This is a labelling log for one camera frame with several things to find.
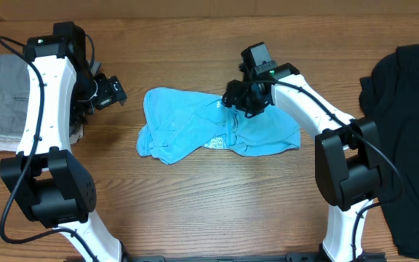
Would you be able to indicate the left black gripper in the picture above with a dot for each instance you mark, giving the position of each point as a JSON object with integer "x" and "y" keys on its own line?
{"x": 112, "y": 91}

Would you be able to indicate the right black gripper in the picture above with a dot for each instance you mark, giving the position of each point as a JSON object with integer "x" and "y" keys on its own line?
{"x": 233, "y": 99}

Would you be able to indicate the light blue printed t-shirt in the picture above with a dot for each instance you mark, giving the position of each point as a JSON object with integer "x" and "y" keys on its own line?
{"x": 179, "y": 122}

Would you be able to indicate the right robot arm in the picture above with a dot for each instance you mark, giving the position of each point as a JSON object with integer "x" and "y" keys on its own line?
{"x": 348, "y": 172}

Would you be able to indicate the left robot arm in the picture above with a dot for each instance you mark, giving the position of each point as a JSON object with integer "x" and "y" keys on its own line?
{"x": 44, "y": 179}

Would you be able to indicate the folded grey trousers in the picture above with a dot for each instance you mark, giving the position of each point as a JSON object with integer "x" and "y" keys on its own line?
{"x": 14, "y": 94}

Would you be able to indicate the folded beige cloth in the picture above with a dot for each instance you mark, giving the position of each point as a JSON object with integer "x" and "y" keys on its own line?
{"x": 10, "y": 143}

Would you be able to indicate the black polo shirt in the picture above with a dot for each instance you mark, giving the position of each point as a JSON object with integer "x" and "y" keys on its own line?
{"x": 390, "y": 97}

